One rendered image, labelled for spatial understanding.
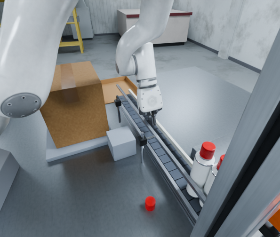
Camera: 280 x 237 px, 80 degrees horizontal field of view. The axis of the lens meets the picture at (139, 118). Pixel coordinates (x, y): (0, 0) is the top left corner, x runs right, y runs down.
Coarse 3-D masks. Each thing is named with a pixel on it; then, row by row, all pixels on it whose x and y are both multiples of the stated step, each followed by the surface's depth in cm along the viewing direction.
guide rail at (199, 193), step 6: (120, 90) 94; (126, 96) 88; (138, 114) 75; (144, 120) 71; (150, 126) 67; (156, 138) 62; (162, 144) 59; (168, 150) 57; (168, 156) 56; (174, 162) 53; (180, 168) 51; (186, 174) 49; (186, 180) 49; (192, 180) 47; (192, 186) 46; (198, 192) 45; (204, 198) 43
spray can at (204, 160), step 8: (208, 144) 42; (200, 152) 43; (208, 152) 41; (200, 160) 43; (208, 160) 42; (192, 168) 47; (200, 168) 44; (208, 168) 43; (192, 176) 47; (200, 176) 45; (200, 184) 47; (192, 192) 50
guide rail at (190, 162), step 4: (132, 92) 101; (132, 96) 101; (136, 96) 97; (136, 100) 95; (156, 120) 78; (156, 124) 78; (160, 124) 76; (160, 128) 74; (164, 128) 73; (164, 132) 72; (168, 136) 69; (168, 140) 70; (172, 140) 67; (172, 144) 68; (176, 144) 65; (176, 148) 65; (180, 148) 64; (180, 152) 63; (184, 152) 62; (184, 156) 61; (188, 156) 61; (188, 160) 59; (188, 164) 60
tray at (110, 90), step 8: (104, 80) 129; (112, 80) 132; (120, 80) 135; (128, 80) 131; (104, 88) 124; (112, 88) 124; (128, 88) 124; (136, 88) 118; (104, 96) 114; (112, 96) 114
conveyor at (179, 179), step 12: (120, 96) 105; (132, 108) 93; (144, 132) 77; (156, 132) 77; (156, 144) 70; (168, 144) 70; (180, 156) 65; (168, 168) 61; (180, 180) 57; (192, 204) 50
